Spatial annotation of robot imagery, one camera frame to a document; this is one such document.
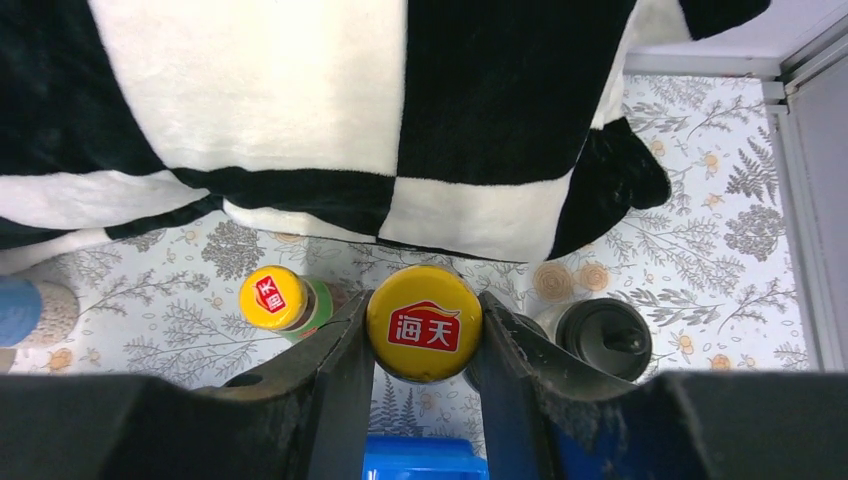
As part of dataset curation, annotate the aluminium frame post right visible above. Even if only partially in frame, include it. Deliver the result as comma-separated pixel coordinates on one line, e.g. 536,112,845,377
626,1,847,371

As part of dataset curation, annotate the blue plastic divided bin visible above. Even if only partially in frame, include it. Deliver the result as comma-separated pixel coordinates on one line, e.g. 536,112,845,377
362,435,490,480

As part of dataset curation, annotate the floral patterned tablecloth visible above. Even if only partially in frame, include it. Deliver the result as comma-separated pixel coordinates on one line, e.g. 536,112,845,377
0,74,813,458

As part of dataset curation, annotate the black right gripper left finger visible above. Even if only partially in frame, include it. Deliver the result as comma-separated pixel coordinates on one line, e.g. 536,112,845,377
1,292,375,479

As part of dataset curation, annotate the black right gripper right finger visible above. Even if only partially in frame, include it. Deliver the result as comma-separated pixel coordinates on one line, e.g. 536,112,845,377
476,292,847,479

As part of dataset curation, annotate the black and white checkered blanket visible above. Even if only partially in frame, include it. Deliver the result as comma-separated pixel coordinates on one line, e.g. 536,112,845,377
1,1,768,274

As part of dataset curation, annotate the sauce bottle yellow cap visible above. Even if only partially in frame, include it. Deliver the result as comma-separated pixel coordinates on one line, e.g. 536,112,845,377
238,265,349,343
365,264,483,384

